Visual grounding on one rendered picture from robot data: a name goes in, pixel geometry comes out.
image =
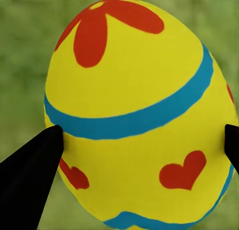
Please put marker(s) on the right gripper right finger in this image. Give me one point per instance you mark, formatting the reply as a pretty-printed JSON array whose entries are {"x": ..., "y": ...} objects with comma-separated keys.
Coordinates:
[{"x": 232, "y": 144}]

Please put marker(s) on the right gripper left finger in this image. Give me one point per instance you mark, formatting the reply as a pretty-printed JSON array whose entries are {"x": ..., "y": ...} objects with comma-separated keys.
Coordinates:
[{"x": 26, "y": 178}]

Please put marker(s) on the easter egg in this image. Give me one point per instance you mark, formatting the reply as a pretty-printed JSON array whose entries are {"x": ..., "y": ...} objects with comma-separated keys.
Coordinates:
[{"x": 142, "y": 105}]

